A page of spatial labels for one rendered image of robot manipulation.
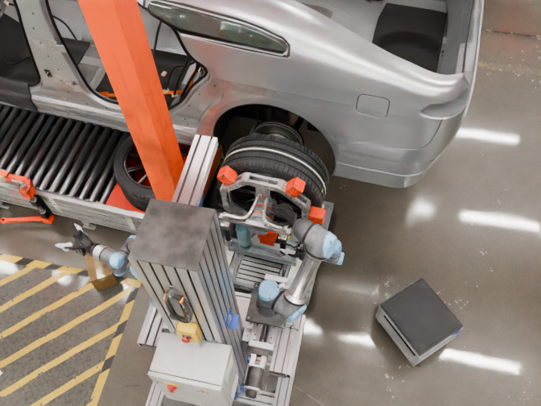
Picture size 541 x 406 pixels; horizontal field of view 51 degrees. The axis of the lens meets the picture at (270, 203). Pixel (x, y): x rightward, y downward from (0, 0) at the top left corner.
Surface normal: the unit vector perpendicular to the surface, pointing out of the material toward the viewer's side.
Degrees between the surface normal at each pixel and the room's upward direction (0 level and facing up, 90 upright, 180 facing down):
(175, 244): 0
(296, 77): 81
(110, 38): 90
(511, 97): 0
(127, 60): 90
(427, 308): 0
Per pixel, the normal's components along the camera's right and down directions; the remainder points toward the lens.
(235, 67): -0.27, 0.74
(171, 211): -0.04, -0.52
